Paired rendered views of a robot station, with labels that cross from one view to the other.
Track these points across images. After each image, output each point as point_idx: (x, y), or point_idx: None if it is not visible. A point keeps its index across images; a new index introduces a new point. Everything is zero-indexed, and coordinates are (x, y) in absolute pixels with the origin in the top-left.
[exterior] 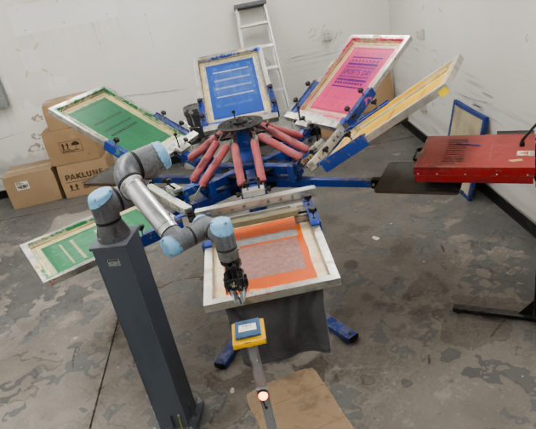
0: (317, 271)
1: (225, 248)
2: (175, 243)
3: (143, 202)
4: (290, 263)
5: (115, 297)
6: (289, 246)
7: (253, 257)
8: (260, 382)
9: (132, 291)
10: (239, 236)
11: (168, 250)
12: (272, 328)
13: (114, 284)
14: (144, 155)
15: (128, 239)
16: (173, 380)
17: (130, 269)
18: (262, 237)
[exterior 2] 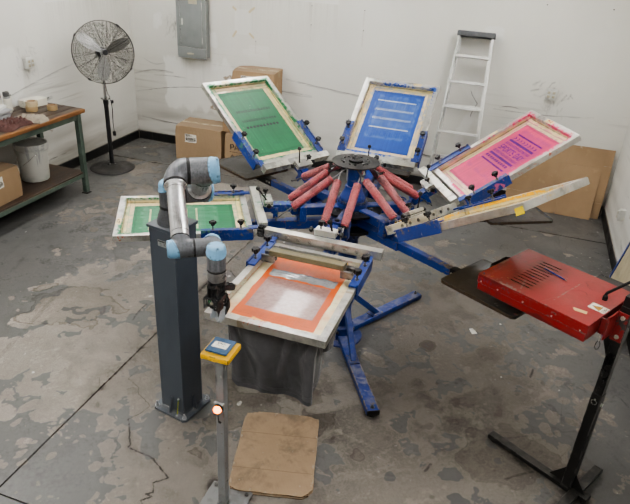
0: (317, 328)
1: (211, 270)
2: (175, 248)
3: (172, 204)
4: (303, 310)
5: (156, 273)
6: (317, 295)
7: (280, 291)
8: (219, 397)
9: (169, 274)
10: (287, 267)
11: (167, 252)
12: (263, 359)
13: (158, 262)
14: (195, 165)
15: None
16: (181, 367)
17: None
18: (303, 276)
